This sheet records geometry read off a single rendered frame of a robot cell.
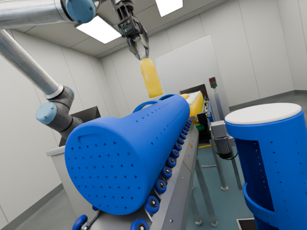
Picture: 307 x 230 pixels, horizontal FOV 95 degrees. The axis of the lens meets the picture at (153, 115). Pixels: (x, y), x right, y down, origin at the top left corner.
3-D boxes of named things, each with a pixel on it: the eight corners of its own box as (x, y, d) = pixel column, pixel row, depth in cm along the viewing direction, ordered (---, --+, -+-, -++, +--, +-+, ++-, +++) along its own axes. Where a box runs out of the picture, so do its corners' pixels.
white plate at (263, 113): (248, 104, 82) (249, 106, 82) (212, 120, 73) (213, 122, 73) (316, 100, 56) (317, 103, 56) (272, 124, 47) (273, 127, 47)
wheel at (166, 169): (158, 173, 51) (161, 170, 51) (161, 166, 56) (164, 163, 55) (168, 181, 51) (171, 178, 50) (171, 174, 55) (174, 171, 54)
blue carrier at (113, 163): (81, 212, 46) (50, 130, 42) (161, 128, 126) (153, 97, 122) (161, 222, 35) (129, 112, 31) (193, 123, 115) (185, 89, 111)
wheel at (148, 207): (140, 206, 38) (144, 203, 37) (146, 194, 42) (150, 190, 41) (153, 219, 37) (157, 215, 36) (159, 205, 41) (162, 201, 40)
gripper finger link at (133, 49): (129, 61, 63) (124, 38, 60) (135, 61, 68) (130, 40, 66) (135, 59, 61) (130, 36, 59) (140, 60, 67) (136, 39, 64)
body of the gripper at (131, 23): (122, 39, 59) (110, 8, 57) (131, 42, 67) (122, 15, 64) (136, 29, 56) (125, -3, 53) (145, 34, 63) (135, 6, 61)
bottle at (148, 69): (159, 95, 72) (148, 59, 70) (166, 92, 65) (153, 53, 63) (147, 98, 69) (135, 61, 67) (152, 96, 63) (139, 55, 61)
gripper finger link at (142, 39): (143, 55, 60) (132, 35, 59) (148, 56, 65) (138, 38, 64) (149, 50, 58) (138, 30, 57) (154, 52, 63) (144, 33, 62)
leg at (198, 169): (211, 226, 125) (192, 162, 118) (211, 220, 131) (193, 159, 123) (218, 227, 123) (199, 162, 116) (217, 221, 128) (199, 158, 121)
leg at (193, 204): (195, 225, 131) (176, 164, 124) (195, 219, 136) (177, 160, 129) (201, 226, 129) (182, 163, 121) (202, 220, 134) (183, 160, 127)
